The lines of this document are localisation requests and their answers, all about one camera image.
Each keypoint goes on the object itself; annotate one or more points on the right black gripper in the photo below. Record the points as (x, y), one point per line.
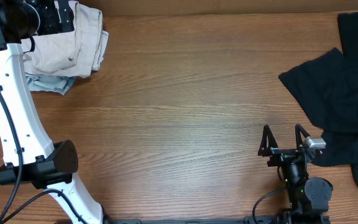
(266, 150)

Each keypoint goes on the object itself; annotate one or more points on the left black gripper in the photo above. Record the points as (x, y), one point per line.
(48, 9)

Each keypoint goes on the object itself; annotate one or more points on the beige khaki shorts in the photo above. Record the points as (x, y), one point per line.
(69, 54)

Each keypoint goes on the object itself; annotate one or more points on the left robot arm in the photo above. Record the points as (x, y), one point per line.
(29, 155)

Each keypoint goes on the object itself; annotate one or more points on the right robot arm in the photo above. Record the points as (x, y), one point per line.
(308, 196)

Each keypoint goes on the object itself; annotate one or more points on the folded light blue jeans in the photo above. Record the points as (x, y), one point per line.
(48, 83)

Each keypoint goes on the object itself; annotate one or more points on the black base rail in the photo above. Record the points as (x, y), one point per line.
(246, 220)

